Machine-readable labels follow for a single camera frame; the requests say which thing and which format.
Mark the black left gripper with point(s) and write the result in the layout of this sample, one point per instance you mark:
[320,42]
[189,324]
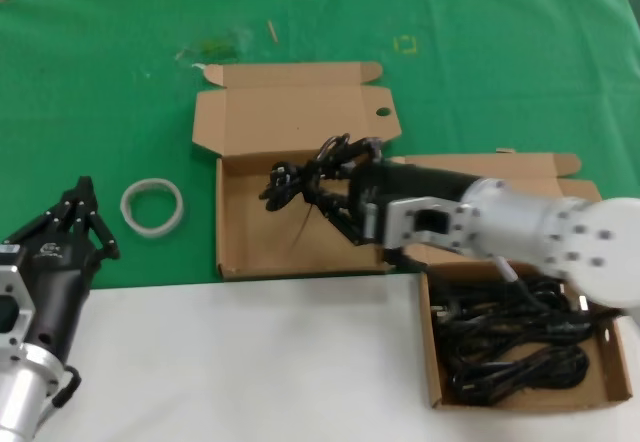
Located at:
[57,287]

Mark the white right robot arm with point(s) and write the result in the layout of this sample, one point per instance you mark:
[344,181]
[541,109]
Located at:
[550,227]

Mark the green table cloth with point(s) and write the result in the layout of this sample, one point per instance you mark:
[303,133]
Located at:
[100,87]

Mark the small wooden stick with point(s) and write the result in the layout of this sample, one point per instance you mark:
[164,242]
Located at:
[272,31]

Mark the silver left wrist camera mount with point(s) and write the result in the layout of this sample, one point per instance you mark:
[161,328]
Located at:
[10,282]

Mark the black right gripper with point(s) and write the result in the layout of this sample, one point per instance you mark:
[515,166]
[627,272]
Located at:
[425,182]

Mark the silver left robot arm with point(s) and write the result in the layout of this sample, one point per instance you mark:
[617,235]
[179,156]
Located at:
[20,397]

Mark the empty open cardboard box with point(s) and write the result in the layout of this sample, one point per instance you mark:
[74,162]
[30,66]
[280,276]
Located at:
[260,242]

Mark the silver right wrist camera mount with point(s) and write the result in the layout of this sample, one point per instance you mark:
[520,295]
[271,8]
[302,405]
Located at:
[405,222]

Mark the white tape roll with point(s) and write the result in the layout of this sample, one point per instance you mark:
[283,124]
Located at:
[150,231]

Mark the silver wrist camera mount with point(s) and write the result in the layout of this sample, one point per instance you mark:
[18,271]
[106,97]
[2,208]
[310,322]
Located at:
[10,282]
[405,222]

